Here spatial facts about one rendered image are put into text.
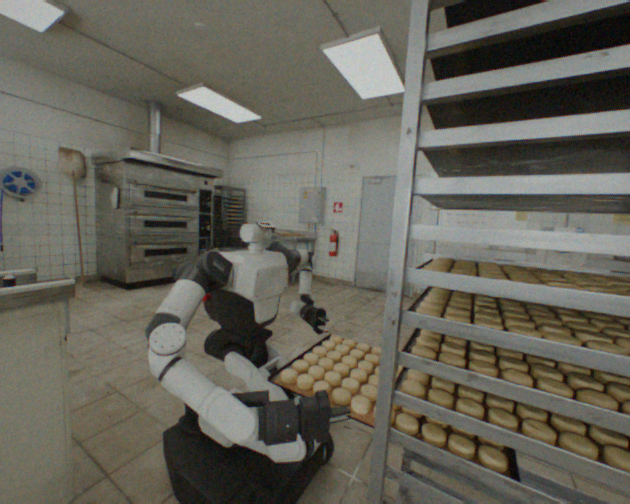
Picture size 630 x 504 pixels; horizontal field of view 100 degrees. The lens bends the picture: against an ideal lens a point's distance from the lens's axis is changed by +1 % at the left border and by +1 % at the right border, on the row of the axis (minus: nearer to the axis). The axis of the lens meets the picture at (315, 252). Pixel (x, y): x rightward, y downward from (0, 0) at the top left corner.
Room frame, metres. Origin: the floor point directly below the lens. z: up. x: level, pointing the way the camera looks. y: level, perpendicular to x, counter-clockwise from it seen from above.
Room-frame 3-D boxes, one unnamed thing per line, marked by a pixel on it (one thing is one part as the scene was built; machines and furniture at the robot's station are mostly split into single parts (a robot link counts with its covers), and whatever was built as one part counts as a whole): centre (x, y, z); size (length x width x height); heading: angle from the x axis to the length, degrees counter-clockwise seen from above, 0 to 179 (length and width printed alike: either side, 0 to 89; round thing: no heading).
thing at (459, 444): (0.52, -0.34, 0.69); 0.05 x 0.05 x 0.02
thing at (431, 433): (0.55, -0.29, 0.69); 0.05 x 0.05 x 0.02
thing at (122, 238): (4.63, 2.66, 1.00); 1.56 x 1.20 x 2.01; 150
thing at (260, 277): (1.07, 0.28, 0.88); 0.34 x 0.30 x 0.36; 149
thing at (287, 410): (0.60, 0.01, 0.68); 0.12 x 0.10 x 0.13; 105
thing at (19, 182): (3.53, 3.92, 1.10); 0.41 x 0.17 x 1.10; 150
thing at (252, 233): (1.03, 0.23, 1.08); 0.10 x 0.07 x 0.09; 149
